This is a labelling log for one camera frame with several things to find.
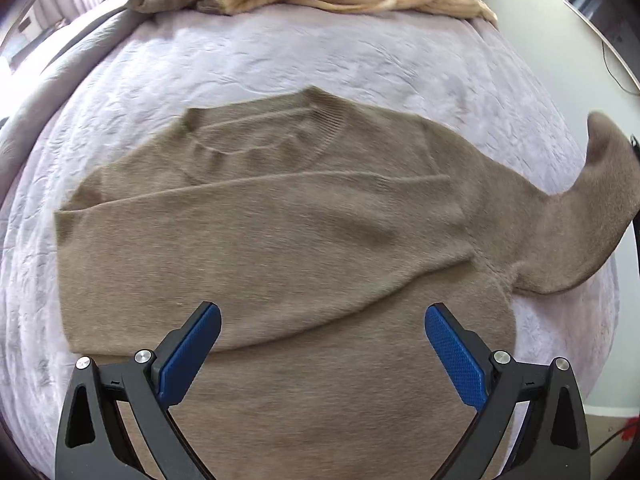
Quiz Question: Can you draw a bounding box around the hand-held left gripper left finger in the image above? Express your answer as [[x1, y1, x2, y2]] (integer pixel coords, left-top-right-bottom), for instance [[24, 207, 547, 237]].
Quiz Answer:
[[55, 301, 222, 480]]

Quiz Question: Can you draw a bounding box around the lavender textured bed blanket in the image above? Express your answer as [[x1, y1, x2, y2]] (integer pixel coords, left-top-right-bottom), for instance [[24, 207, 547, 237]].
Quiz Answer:
[[0, 5, 621, 480]]

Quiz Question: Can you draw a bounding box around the black cable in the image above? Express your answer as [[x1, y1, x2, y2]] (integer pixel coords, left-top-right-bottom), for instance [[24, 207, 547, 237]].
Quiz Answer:
[[601, 40, 637, 95]]

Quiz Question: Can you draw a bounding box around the grey duvet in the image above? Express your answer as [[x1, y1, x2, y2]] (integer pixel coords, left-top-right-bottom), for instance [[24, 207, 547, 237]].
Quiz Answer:
[[0, 7, 132, 181]]

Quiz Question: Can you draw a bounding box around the taupe knit sweater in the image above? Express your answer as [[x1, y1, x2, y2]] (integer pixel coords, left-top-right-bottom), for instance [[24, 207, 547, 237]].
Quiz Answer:
[[54, 85, 639, 480]]

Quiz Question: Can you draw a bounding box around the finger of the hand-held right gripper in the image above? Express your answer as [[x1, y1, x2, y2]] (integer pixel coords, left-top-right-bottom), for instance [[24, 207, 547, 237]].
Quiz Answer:
[[630, 134, 640, 277]]

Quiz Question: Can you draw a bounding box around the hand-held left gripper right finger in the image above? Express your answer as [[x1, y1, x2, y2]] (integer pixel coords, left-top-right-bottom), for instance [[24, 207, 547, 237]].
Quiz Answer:
[[424, 303, 594, 480]]

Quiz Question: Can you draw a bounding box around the wall-mounted television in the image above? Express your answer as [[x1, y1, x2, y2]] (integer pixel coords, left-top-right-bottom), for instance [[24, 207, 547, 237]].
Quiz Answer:
[[564, 0, 640, 92]]

